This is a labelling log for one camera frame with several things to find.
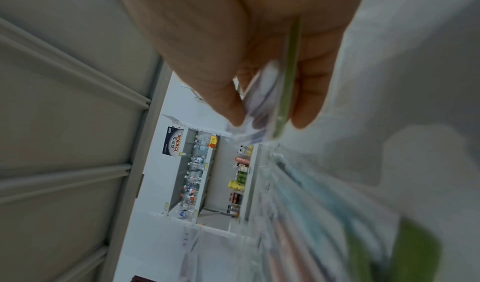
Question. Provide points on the row of colourful bottles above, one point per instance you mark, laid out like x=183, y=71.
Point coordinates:
x=237, y=184

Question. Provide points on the white metal shelf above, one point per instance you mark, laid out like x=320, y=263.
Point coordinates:
x=56, y=126

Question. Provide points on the cluster of water and soda bottles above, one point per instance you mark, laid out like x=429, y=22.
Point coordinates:
x=195, y=168

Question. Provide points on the orange price tag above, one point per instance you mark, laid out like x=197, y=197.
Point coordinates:
x=213, y=142

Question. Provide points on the purple toothbrush packet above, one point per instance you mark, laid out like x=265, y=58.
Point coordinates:
x=262, y=96

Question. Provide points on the row of green toothbrush packets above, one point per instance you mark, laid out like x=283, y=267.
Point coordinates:
x=318, y=197

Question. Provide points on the person's right hand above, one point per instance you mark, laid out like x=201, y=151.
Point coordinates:
x=225, y=22

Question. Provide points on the white snack shelving unit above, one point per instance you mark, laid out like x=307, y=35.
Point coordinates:
x=195, y=92

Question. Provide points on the blue and white water carton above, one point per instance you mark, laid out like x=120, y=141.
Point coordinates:
x=173, y=142

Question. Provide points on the white drinks shelving unit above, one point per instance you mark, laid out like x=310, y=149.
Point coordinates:
x=221, y=185

